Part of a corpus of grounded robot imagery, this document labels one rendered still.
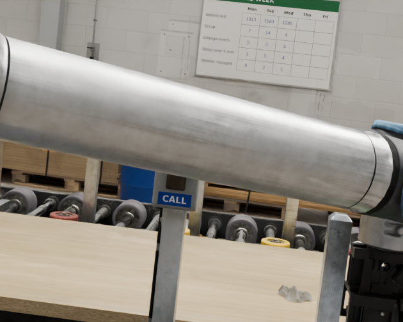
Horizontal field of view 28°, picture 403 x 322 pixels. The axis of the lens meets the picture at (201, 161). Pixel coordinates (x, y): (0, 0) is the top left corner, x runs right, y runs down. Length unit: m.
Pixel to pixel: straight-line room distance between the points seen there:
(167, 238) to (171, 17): 7.43
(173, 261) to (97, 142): 0.62
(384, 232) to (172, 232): 0.36
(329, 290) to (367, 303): 0.19
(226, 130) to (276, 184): 0.09
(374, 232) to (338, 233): 0.19
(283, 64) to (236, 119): 7.74
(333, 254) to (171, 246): 0.25
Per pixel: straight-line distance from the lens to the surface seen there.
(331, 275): 1.28
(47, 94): 0.66
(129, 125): 0.68
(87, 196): 2.42
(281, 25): 8.49
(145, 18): 8.70
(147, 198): 6.99
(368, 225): 1.09
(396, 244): 1.08
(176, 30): 8.63
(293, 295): 1.74
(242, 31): 8.51
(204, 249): 2.08
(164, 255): 1.28
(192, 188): 1.24
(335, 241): 1.27
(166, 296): 1.30
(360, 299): 1.10
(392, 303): 1.11
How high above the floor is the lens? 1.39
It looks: 7 degrees down
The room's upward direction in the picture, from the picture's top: 6 degrees clockwise
